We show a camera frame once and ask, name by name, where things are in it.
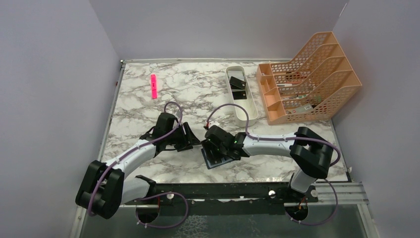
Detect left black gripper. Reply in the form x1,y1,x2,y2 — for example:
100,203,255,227
165,122,201,151

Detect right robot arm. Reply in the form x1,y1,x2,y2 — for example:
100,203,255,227
201,125,334,202

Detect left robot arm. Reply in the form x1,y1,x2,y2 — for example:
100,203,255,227
75,112,200,219

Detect loose black VIP card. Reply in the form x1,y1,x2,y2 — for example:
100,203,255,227
232,91,247,100

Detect black card leaning in tray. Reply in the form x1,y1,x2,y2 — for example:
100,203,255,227
229,76,247,91

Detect pink highlighter marker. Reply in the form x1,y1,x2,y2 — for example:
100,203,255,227
151,74,158,99

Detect pens in organizer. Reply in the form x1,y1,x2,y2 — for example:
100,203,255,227
276,83,322,114

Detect orange mesh file organizer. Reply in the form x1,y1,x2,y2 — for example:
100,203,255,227
256,32,362,125

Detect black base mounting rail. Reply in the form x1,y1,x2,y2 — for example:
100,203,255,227
145,182,318,203

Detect aluminium frame rail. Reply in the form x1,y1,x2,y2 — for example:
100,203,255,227
78,183,369,208

